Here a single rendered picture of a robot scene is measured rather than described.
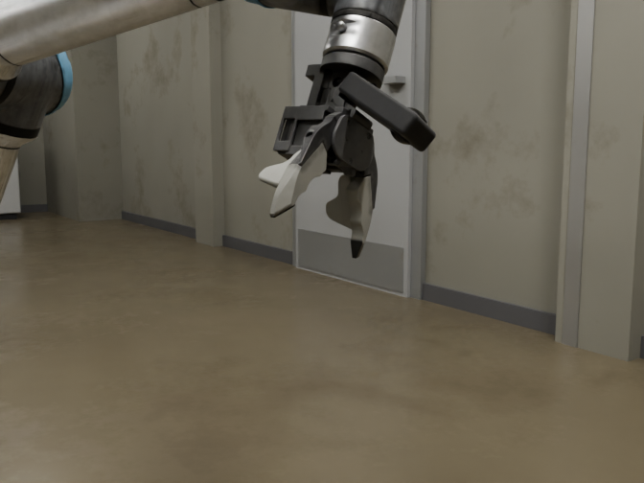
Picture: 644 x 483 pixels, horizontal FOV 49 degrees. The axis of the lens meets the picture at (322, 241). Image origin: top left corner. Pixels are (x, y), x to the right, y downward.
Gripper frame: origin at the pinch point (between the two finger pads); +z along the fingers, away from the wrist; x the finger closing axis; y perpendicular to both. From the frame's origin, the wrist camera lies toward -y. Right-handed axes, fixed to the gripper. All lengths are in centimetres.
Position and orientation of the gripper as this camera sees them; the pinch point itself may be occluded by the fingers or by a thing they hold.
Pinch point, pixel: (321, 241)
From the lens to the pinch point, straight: 73.6
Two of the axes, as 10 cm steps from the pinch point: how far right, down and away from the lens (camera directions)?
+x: -5.7, -2.9, -7.7
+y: -7.8, -1.0, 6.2
